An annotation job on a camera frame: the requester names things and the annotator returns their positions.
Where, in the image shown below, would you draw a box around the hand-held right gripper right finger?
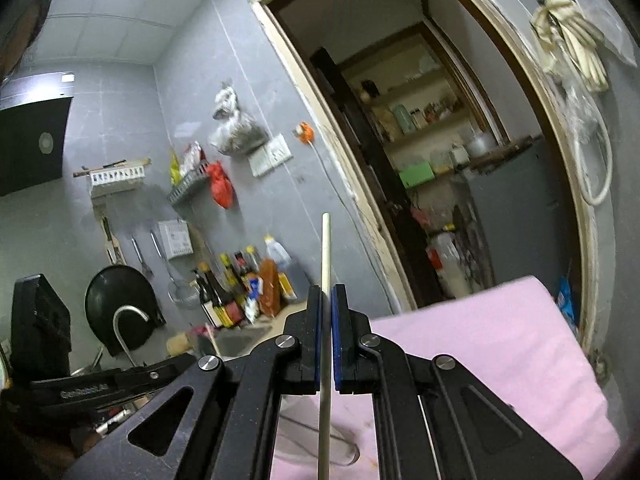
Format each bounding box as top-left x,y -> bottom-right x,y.
331,283 -> 583,480

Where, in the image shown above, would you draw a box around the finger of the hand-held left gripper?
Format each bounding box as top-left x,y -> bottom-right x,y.
115,353 -> 197,392

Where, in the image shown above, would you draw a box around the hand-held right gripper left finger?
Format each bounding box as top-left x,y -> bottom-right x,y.
62,285 -> 323,480

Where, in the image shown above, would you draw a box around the wooden chopstick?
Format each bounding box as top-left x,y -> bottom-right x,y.
317,213 -> 334,480

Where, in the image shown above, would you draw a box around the white utensil holder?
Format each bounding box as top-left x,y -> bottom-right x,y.
277,400 -> 362,467

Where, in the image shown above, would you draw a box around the person's left hand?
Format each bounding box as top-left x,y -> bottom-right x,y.
0,394 -> 82,480

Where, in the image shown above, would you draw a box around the orange seasoning packet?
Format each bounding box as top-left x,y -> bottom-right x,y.
257,258 -> 284,317

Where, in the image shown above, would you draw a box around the chrome faucet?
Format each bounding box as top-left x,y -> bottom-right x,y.
112,304 -> 151,366

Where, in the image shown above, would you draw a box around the steel sink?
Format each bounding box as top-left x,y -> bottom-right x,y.
197,327 -> 274,361

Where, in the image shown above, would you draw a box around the dark pump bottle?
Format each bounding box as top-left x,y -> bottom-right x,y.
192,262 -> 224,329

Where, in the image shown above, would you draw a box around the blue white packet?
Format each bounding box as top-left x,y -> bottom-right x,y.
243,277 -> 264,324

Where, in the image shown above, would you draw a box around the metal mesh strainer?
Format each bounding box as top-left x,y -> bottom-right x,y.
149,229 -> 202,307

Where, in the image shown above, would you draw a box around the soy sauce bottle yellow label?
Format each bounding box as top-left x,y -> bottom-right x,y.
217,253 -> 246,329

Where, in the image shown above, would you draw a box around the black wok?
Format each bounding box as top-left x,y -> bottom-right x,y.
83,264 -> 161,351

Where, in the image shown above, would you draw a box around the large oil jug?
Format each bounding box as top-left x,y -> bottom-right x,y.
263,233 -> 297,304

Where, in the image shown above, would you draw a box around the wooden knife rack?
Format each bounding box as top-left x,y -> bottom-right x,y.
102,215 -> 126,266

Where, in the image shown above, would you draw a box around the metal hanging utensil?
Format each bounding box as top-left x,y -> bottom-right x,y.
130,237 -> 154,279

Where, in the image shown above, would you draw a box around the clear plastic jug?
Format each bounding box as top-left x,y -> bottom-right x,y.
427,229 -> 474,299

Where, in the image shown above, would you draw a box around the pink floral blanket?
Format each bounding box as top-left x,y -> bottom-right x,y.
270,275 -> 621,480

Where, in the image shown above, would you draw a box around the dark wooden door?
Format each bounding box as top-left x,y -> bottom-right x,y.
309,47 -> 419,306

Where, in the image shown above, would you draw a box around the wooden rolling pin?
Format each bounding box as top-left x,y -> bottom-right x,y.
73,158 -> 151,177

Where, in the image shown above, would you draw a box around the red plastic bag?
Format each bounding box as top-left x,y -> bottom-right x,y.
206,160 -> 235,210

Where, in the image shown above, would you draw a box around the green box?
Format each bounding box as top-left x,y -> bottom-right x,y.
397,161 -> 435,190

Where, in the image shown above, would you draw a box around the black range hood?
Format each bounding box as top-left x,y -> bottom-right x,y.
0,72 -> 75,197

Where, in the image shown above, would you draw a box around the red snack packet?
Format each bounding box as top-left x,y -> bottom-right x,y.
180,142 -> 206,179

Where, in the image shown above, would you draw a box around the grey cabinet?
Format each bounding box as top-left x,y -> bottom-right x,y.
459,137 -> 561,301

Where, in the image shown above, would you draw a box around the clear bag of dried goods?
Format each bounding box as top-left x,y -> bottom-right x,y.
207,82 -> 271,156

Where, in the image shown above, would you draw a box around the green jar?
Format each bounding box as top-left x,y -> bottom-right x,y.
390,103 -> 414,134

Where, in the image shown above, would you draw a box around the aluminium pot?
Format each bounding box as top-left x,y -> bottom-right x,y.
464,129 -> 499,159

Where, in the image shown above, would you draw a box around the wooden cutting board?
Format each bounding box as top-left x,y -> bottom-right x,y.
452,134 -> 545,171

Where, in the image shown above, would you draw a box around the wooden storage shelf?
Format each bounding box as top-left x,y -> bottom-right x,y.
339,22 -> 506,196

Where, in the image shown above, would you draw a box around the clear plastic bag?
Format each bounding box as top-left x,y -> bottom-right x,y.
564,77 -> 604,141

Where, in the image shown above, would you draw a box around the cream rubber gloves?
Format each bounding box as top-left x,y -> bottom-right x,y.
529,0 -> 609,94

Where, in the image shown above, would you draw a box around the white wall basket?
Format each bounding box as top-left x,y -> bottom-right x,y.
89,164 -> 149,197

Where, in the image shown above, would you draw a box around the grey corner wall shelf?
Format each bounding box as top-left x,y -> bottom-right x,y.
167,172 -> 211,206

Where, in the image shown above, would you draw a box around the pale door frame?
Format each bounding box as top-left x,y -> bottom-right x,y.
251,0 -> 614,376

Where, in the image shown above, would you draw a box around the white wall switch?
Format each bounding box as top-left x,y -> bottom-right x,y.
248,148 -> 274,179

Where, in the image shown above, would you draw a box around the white wall socket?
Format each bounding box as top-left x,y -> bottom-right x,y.
264,133 -> 294,166

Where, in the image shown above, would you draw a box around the white hose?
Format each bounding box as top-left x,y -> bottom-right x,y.
564,67 -> 614,206

